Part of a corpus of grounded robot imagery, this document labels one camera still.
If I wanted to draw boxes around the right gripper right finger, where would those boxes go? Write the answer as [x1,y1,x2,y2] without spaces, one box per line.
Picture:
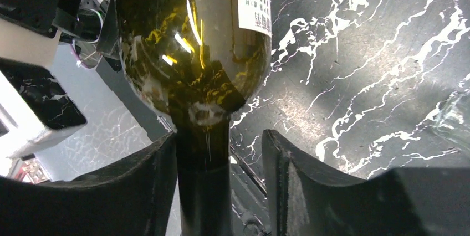
[262,130,469,235]

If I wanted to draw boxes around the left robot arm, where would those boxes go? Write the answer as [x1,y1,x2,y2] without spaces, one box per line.
[1,0,120,158]

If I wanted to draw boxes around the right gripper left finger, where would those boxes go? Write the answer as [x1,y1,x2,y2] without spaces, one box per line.
[1,134,177,235]

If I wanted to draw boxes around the clear round silver-cap bottle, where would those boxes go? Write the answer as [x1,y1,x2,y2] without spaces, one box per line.
[432,92,469,156]

